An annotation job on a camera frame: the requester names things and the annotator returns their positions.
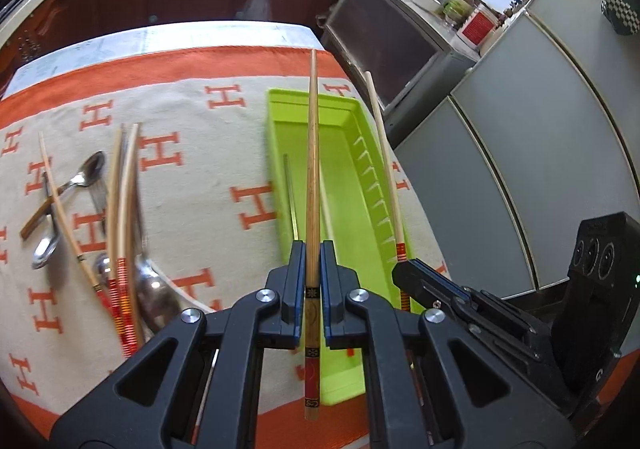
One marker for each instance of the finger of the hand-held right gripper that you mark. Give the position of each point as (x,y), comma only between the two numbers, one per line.
(440,280)

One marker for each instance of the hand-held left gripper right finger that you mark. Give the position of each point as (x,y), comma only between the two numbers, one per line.
(327,289)

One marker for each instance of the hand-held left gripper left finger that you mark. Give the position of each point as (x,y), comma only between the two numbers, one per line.
(299,289)

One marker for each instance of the wooden chopstick red patterned end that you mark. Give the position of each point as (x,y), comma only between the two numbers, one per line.
(116,209)
(313,179)
(382,139)
(129,209)
(60,209)

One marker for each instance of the green plastic tray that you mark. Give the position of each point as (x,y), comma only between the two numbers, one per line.
(345,154)

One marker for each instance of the large metal spoon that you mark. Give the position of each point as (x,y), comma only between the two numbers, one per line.
(155,294)

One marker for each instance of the small metal spoon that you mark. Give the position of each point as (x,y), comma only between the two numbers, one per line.
(46,249)
(91,168)
(103,265)

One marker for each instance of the metal chopstick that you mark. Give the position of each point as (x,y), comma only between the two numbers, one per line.
(290,199)

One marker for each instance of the orange beige printed blanket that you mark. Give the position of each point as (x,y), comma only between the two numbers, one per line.
(200,179)

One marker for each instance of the grey refrigerator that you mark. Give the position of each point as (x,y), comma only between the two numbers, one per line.
(525,129)

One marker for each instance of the red label jar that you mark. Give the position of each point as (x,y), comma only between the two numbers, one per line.
(475,26)

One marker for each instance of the dark wooden chopstick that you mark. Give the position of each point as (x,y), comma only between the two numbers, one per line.
(32,224)

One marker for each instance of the green checkered box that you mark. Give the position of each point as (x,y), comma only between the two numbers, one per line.
(622,4)

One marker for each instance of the dark cap bottle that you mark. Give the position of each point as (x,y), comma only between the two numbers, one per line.
(462,4)

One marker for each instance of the clear plastic bag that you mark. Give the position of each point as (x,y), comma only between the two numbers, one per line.
(259,1)

